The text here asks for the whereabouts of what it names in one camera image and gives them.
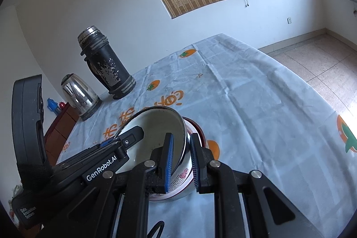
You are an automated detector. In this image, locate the black worn thermos flask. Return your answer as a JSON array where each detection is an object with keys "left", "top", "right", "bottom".
[{"left": 77, "top": 27, "right": 137, "bottom": 100}]

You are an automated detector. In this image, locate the blue bottle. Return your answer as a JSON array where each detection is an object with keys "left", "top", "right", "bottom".
[{"left": 47, "top": 98, "right": 60, "bottom": 116}]

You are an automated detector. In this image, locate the red rimmed floral bowl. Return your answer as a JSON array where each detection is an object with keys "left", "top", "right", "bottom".
[{"left": 148, "top": 117, "right": 207, "bottom": 202}]

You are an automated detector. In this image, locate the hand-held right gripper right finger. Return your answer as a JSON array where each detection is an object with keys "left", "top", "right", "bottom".
[{"left": 190, "top": 133, "right": 325, "bottom": 238}]

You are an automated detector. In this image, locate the black cable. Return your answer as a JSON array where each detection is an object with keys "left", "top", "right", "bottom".
[{"left": 146, "top": 221, "right": 165, "bottom": 238}]

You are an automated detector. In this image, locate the brown wooden cabinet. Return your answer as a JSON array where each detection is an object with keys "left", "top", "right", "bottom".
[{"left": 43, "top": 108, "right": 80, "bottom": 166}]

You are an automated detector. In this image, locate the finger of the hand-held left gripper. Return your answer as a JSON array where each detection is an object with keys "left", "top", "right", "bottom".
[
  {"left": 84, "top": 139, "right": 119, "bottom": 153},
  {"left": 116, "top": 126, "right": 145, "bottom": 155}
]

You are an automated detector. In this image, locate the steel rimmed white bowl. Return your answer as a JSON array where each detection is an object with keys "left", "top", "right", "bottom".
[{"left": 113, "top": 106, "right": 187, "bottom": 180}]

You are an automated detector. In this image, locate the stainless steel kettle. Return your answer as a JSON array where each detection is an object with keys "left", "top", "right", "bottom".
[{"left": 61, "top": 73, "right": 102, "bottom": 121}]

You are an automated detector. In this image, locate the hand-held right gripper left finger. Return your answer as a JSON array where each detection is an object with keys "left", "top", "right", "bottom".
[{"left": 36, "top": 133, "right": 174, "bottom": 238}]

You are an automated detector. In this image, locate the pale printed tablecloth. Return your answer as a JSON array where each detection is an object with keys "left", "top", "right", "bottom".
[{"left": 56, "top": 33, "right": 357, "bottom": 238}]

